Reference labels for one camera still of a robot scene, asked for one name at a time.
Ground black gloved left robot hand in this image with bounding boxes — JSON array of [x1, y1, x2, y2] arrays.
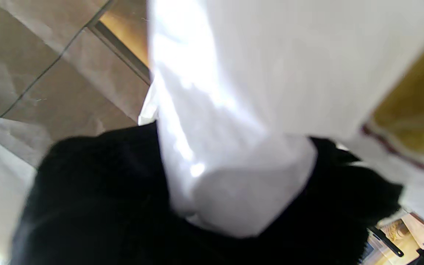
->
[[11, 121, 404, 265]]

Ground white printed plastic bag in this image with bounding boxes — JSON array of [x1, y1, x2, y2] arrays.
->
[[138, 0, 424, 239]]

